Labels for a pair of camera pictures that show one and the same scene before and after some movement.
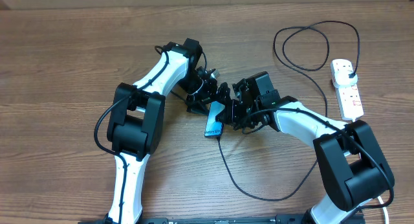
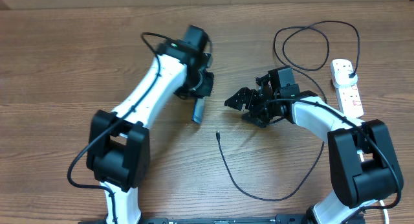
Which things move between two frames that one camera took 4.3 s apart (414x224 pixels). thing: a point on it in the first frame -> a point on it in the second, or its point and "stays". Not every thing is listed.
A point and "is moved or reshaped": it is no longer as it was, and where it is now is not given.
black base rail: (268, 219) stays
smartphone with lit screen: (213, 128) is moved or reshaped
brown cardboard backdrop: (38, 0) stays
